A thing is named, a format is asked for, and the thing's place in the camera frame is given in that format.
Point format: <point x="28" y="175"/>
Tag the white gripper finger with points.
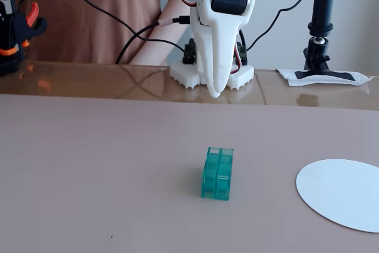
<point x="208" y="57"/>
<point x="226" y="45"/>

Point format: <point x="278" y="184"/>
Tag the teal transparent lego brick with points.
<point x="217" y="176"/>

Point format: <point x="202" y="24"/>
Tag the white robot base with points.
<point x="185" y="73"/>

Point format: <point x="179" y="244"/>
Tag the bare person forearm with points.
<point x="154" y="51"/>

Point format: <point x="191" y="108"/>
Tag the white paper circle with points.
<point x="340" y="193"/>

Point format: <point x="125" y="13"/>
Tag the white tape patch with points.
<point x="285" y="76"/>

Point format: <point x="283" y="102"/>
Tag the brown shirt torso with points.
<point x="74" y="33"/>

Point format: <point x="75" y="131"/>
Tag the pink table mat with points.
<point x="118" y="170"/>

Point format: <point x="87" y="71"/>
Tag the black orange spring clamp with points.
<point x="17" y="25"/>

